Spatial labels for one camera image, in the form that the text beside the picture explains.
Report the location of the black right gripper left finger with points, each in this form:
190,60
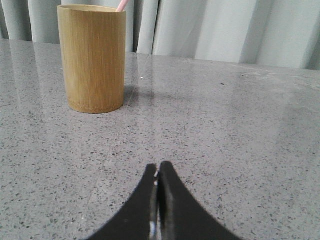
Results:
138,217

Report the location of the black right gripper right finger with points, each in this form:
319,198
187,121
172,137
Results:
181,216

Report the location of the bamboo wooden cup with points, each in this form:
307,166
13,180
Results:
93,50

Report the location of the grey curtain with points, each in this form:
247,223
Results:
279,33

